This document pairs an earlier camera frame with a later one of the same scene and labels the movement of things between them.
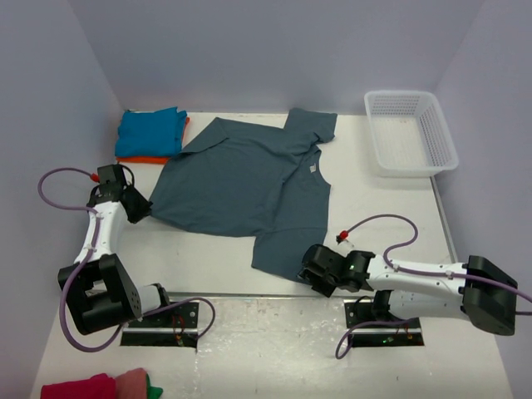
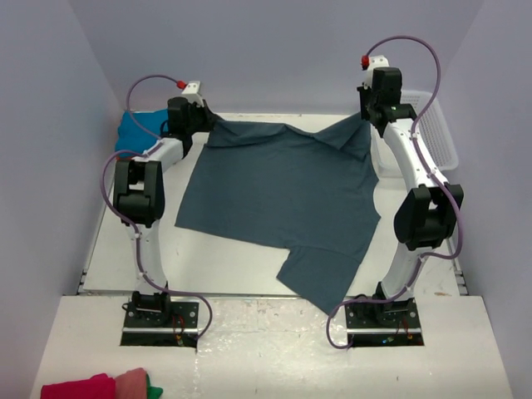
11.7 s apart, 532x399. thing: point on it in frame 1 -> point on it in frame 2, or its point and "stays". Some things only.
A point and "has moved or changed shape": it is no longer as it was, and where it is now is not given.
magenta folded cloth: (98, 386) stays
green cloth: (153, 392) stays
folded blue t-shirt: (151, 134) stays
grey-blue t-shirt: (245, 180) has moved or changed shape
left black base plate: (175, 327) stays
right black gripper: (327, 289) -> (364, 94)
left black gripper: (143, 209) -> (209, 119)
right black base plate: (401, 334) stays
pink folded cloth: (132, 385) stays
